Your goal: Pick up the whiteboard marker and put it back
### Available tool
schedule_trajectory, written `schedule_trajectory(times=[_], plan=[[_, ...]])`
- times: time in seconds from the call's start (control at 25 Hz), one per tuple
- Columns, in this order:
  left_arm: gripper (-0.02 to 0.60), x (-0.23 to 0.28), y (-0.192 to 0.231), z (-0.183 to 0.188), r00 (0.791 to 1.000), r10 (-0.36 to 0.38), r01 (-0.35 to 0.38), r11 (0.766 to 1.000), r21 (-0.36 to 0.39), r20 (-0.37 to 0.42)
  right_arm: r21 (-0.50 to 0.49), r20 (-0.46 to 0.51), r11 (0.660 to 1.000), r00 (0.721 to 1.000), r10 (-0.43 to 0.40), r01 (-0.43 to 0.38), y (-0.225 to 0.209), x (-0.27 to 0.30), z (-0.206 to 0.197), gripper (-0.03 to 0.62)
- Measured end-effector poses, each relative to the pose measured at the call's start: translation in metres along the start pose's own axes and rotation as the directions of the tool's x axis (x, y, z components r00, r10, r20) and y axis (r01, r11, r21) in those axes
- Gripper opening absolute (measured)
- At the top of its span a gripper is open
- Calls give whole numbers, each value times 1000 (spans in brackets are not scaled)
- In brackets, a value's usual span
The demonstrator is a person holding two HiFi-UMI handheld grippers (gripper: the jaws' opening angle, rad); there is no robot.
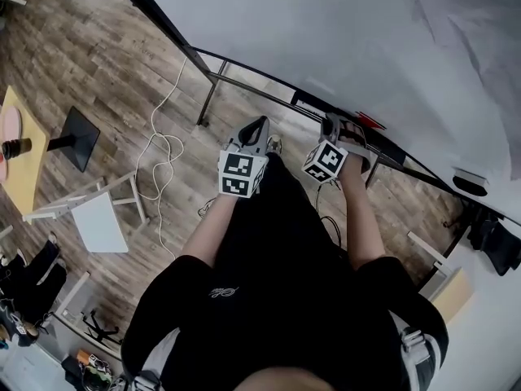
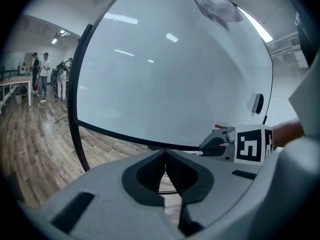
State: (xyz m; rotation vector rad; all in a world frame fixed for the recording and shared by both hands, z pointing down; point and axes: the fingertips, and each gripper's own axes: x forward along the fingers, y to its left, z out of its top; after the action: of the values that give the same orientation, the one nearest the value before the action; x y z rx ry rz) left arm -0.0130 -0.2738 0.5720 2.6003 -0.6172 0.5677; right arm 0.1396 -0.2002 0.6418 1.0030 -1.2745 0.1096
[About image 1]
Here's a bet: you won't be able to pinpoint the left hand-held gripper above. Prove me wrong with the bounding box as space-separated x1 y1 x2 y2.
218 115 269 200

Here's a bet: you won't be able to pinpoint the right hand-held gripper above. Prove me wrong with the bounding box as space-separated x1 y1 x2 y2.
301 113 378 185

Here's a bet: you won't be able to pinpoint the person's right forearm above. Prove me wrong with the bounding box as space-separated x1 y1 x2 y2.
337 165 387 271

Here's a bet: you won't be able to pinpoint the person's left forearm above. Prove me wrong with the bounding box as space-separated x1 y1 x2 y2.
185 195 241 268

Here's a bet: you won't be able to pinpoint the red marker holder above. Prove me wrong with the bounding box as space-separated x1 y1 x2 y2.
354 111 387 131

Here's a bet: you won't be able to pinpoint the black metal tripod stand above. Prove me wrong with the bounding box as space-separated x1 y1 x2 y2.
126 0 469 260

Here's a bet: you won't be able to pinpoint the black rectangular block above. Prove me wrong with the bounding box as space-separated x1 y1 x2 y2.
452 168 488 197

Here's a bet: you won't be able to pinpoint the person's right hand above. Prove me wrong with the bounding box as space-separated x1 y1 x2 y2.
341 120 366 145

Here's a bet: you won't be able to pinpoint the person's black trousers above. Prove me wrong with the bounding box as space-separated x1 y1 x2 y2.
211 152 351 268

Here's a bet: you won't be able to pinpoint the white stool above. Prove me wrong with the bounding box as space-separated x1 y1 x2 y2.
22 172 150 255

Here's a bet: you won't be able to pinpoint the person's black shirt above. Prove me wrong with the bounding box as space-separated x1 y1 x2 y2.
120 254 449 391

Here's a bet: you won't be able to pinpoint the light wooden desk white legs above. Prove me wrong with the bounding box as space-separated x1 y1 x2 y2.
408 231 475 325

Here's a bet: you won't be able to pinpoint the wooden side table black base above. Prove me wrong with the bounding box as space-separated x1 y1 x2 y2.
0 86 101 215

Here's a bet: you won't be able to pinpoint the dark brown bottle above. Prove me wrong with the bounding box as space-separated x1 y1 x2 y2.
1 137 33 159

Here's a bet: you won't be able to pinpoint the pink plate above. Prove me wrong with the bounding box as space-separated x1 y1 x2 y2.
0 106 22 142

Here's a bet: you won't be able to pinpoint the black chair star base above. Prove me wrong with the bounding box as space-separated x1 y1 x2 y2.
83 314 121 348

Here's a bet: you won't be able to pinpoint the black cable bundle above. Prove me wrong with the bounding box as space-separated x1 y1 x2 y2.
315 181 347 256

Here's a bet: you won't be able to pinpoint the long looped white cable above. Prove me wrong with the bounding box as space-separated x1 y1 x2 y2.
135 57 188 260

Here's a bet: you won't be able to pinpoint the right grey harness strap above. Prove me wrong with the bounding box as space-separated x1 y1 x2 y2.
396 326 432 366

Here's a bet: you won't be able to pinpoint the grey harness strap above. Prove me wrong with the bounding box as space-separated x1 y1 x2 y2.
396 326 432 366
129 371 164 391

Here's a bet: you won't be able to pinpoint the left grey harness strap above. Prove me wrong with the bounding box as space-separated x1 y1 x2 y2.
129 371 164 391

